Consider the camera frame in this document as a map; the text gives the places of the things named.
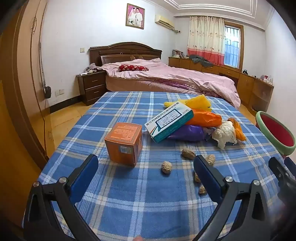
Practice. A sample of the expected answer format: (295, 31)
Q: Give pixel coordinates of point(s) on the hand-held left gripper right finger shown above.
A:
(208, 180)

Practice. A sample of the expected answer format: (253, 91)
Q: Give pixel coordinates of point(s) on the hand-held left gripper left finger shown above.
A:
(86, 176)

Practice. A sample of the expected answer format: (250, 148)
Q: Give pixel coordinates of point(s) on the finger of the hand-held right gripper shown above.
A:
(277, 169)
(291, 165)

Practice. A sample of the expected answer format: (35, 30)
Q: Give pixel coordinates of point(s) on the peanut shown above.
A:
(197, 178)
(211, 159)
(166, 167)
(202, 190)
(187, 154)

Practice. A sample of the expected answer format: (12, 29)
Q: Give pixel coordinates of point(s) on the red bucket with green rim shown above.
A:
(276, 132)

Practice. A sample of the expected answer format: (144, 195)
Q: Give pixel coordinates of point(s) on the orange cardboard box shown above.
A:
(122, 143)

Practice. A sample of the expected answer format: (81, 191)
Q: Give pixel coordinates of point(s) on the white plastic bag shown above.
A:
(224, 134)

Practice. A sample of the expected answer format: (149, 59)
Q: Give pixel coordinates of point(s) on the purple plastic bag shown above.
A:
(187, 133)

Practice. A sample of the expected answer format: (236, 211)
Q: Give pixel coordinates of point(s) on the small orange bag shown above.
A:
(239, 131)

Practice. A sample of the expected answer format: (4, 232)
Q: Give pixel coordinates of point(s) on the orange plastic bag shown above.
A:
(205, 118)

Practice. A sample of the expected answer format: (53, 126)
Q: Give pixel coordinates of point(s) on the white and teal medicine box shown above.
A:
(168, 122)

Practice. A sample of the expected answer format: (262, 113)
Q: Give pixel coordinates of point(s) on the yellow plastic bag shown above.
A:
(196, 102)

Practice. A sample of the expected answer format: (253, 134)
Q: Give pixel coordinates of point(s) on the person's left hand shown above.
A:
(138, 239)

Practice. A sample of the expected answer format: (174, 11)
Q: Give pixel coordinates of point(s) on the blue plaid tablecloth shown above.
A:
(129, 208)

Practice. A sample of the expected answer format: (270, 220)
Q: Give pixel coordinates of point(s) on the dark wooden nightstand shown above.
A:
(92, 88)

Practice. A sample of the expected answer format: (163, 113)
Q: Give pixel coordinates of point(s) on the long wooden cabinet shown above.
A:
(245, 85)

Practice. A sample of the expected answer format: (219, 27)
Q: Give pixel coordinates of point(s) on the black power adapter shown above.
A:
(48, 92)

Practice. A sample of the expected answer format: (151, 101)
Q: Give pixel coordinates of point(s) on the small black device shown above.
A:
(245, 71)

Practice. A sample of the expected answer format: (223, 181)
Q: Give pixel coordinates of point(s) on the bed with pink quilt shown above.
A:
(185, 76)

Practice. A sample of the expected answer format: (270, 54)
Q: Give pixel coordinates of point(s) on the crumpled light cloth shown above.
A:
(92, 68)

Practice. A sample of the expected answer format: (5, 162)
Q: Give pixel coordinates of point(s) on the red floral pillow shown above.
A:
(133, 68)

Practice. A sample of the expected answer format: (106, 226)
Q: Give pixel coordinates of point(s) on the dark grey clothes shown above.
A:
(200, 60)

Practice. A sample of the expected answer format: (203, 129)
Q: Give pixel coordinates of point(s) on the wooden wardrobe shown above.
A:
(20, 69)

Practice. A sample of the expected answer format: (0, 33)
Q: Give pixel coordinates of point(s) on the row of books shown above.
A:
(178, 53)

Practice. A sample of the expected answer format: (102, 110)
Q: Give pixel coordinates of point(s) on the dark wooden bed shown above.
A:
(120, 49)

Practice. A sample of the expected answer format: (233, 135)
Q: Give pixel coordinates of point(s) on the barred window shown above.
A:
(232, 46)

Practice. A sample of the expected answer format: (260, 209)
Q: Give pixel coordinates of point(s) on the floral curtain with red hem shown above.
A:
(205, 39)

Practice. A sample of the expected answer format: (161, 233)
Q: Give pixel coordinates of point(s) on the framed wedding photo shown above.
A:
(135, 16)

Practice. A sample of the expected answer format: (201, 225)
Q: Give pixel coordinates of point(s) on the white double wall socket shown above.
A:
(59, 92)

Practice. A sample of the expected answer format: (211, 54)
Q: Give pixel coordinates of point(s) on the wall air conditioner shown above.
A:
(164, 21)

